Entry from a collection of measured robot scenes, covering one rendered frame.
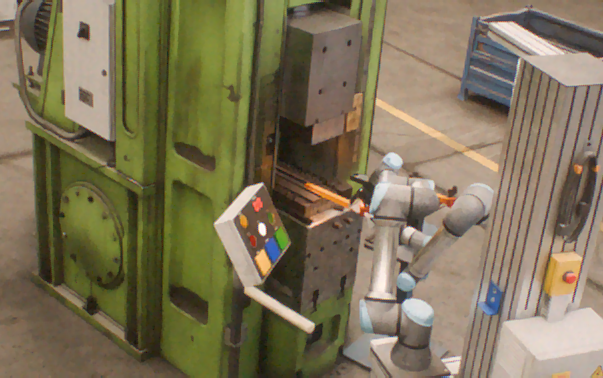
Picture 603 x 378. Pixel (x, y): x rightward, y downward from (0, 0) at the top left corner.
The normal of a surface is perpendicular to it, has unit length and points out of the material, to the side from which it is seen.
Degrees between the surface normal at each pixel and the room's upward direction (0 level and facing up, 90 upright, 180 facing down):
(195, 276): 90
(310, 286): 90
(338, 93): 90
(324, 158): 90
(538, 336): 0
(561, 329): 0
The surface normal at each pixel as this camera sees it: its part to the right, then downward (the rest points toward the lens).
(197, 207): -0.69, 0.28
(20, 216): 0.08, -0.88
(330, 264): 0.72, 0.37
